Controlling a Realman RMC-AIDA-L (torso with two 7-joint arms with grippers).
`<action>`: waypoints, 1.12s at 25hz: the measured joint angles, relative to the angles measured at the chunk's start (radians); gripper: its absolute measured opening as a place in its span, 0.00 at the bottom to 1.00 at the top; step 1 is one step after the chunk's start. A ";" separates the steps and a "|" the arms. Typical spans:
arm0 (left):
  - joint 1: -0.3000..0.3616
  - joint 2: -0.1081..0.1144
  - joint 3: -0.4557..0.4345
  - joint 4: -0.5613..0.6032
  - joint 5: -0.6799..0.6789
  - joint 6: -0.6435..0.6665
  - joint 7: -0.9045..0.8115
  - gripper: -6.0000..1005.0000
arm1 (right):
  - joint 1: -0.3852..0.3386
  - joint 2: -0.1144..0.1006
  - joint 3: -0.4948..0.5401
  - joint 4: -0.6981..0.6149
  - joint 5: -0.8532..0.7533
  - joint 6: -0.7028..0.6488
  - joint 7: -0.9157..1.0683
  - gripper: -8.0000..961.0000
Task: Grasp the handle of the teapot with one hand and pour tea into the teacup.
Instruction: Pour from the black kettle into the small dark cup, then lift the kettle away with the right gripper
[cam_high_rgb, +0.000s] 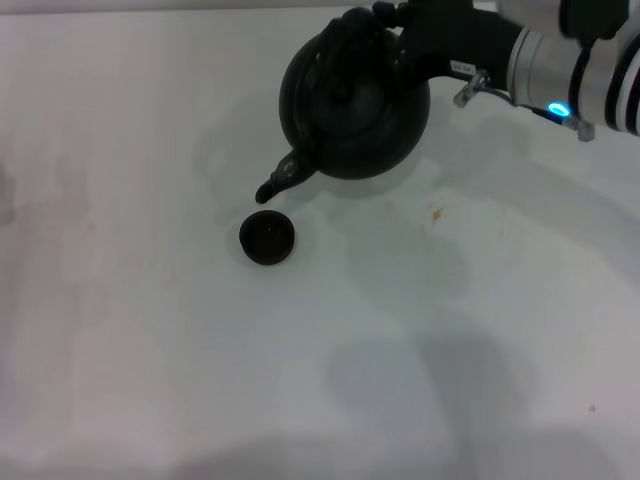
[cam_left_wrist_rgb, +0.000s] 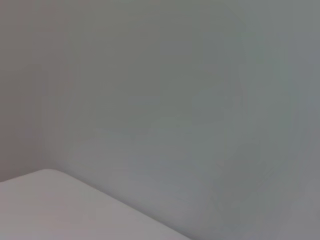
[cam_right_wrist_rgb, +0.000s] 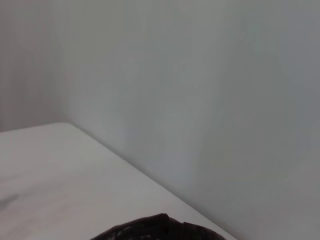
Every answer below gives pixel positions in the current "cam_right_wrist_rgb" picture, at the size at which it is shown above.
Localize black round teapot with handle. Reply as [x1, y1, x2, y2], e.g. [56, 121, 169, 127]
[89, 212, 226, 240]

